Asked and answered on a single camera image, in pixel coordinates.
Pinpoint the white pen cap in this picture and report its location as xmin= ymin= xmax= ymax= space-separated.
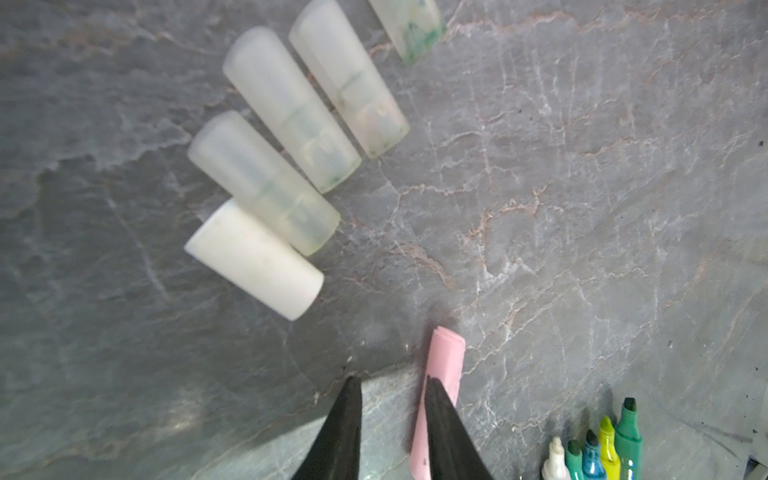
xmin=184 ymin=199 xmax=324 ymax=321

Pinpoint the clear yellow marker cap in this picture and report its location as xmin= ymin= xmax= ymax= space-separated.
xmin=289 ymin=1 xmax=410 ymax=158

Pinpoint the pink pen cap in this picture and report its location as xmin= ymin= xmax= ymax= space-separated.
xmin=409 ymin=325 xmax=467 ymax=480

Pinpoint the light green marker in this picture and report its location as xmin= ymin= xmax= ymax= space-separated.
xmin=615 ymin=397 xmax=643 ymax=480

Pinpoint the clear blue marker cap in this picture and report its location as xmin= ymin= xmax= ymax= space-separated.
xmin=223 ymin=26 xmax=362 ymax=193

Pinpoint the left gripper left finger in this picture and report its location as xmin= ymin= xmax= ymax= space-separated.
xmin=292 ymin=376 xmax=362 ymax=480

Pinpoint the yellow marker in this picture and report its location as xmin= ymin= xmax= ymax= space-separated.
xmin=598 ymin=416 xmax=621 ymax=480

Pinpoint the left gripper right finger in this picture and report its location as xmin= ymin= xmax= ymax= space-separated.
xmin=424 ymin=377 xmax=492 ymax=480

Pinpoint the dark green marker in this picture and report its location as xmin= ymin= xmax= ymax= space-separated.
xmin=565 ymin=440 xmax=585 ymax=480

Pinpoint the black white pen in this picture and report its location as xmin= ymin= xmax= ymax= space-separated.
xmin=541 ymin=436 xmax=571 ymax=480

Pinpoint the clear green marker cap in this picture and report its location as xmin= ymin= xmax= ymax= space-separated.
xmin=369 ymin=0 xmax=445 ymax=65

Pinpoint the blue marker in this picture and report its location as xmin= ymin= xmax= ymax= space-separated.
xmin=582 ymin=430 xmax=607 ymax=480

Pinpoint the clear dark green cap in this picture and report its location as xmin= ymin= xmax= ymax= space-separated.
xmin=188 ymin=111 xmax=340 ymax=256

